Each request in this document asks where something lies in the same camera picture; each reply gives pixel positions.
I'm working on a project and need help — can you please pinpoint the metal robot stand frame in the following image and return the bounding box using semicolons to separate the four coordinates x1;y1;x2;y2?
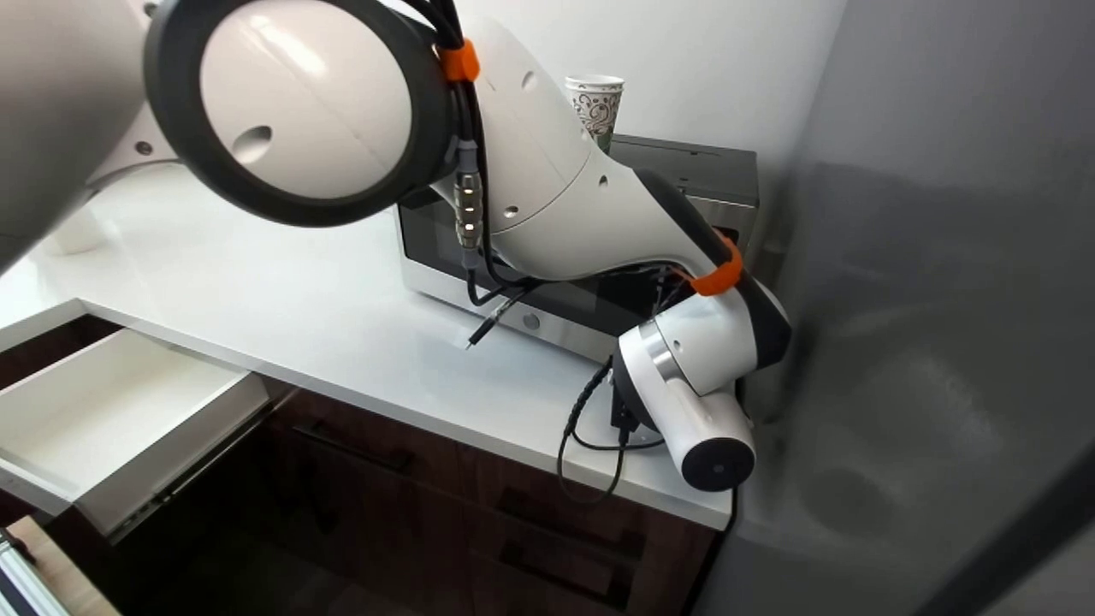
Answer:
0;534;54;616

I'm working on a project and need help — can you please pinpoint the dark wood cabinet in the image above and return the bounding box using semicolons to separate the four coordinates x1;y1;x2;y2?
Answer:
0;313;721;616

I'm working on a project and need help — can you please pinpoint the small orange strap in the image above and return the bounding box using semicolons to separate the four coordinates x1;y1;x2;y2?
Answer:
688;233;751;300
436;38;483;85

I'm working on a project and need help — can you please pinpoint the white open drawer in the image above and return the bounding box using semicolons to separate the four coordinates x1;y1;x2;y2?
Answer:
0;297;275;540

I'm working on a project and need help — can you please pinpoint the patterned paper cup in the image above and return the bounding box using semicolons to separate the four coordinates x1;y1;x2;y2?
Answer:
564;73;629;155

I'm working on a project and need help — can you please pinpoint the thin black cable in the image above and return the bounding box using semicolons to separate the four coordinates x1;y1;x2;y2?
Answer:
425;0;544;349

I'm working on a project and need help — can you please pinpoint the grey refrigerator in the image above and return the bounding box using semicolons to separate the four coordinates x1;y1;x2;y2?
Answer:
693;0;1095;616

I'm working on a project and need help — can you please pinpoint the black and steel microwave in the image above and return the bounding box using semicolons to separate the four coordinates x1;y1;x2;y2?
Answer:
395;132;765;370

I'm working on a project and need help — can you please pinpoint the wooden board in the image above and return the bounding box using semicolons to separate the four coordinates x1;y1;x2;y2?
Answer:
4;515;125;616

